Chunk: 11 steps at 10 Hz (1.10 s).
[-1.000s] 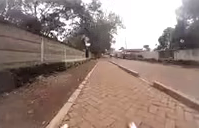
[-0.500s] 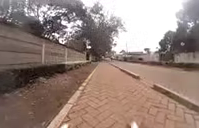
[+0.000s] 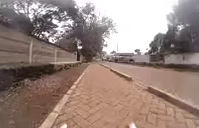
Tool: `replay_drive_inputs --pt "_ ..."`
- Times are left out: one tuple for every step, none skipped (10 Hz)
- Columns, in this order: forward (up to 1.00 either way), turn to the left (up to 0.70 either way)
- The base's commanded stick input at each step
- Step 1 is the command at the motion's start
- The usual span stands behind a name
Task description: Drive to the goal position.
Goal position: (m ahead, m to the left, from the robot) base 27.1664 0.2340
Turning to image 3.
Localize low distant building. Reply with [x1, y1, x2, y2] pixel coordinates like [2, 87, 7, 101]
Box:
[103, 52, 151, 64]

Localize red dirt strip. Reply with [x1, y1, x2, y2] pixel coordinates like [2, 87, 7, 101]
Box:
[0, 63, 90, 128]

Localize white wall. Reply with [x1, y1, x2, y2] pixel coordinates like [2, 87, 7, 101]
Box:
[163, 51, 199, 67]

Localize concrete panel wall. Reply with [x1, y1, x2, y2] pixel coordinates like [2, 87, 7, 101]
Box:
[0, 19, 79, 66]

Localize grey concrete kerb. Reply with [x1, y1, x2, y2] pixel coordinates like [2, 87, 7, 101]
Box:
[98, 62, 199, 123]

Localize grey asphalt road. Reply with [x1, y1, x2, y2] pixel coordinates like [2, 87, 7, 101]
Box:
[101, 60, 199, 111]

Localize pale concrete kerb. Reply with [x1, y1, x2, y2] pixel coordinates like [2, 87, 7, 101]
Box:
[38, 63, 91, 128]

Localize low dark hedge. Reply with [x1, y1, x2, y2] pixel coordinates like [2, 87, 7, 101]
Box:
[0, 61, 83, 98]

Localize red brick path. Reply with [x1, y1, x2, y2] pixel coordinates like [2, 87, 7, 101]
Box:
[51, 62, 199, 128]

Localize dark trees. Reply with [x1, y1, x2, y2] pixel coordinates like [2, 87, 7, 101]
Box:
[148, 0, 199, 56]

